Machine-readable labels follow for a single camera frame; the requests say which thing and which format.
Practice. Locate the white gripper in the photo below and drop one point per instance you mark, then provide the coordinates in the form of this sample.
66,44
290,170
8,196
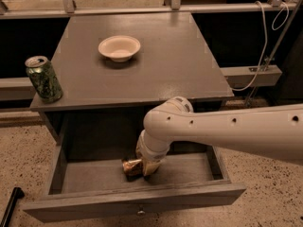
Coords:
153,155

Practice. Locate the small metal drawer knob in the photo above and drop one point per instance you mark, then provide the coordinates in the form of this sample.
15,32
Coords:
141,212

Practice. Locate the grey wooden cabinet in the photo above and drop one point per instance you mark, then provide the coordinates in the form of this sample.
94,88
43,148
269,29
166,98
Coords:
174,60

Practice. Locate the green soda can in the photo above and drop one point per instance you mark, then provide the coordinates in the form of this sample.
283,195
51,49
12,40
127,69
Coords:
43,77

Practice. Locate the white paper bowl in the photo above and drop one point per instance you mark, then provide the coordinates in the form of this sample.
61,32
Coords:
119,48

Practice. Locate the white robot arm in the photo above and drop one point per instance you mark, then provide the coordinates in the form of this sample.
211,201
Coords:
273,132

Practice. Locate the open grey top drawer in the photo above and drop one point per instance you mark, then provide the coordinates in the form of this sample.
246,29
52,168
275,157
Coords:
87,180

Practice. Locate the grey metal rail frame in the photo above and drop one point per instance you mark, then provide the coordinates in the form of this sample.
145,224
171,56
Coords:
38,32

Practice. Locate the black pole on floor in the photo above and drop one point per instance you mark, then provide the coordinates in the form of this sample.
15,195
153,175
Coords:
17,194

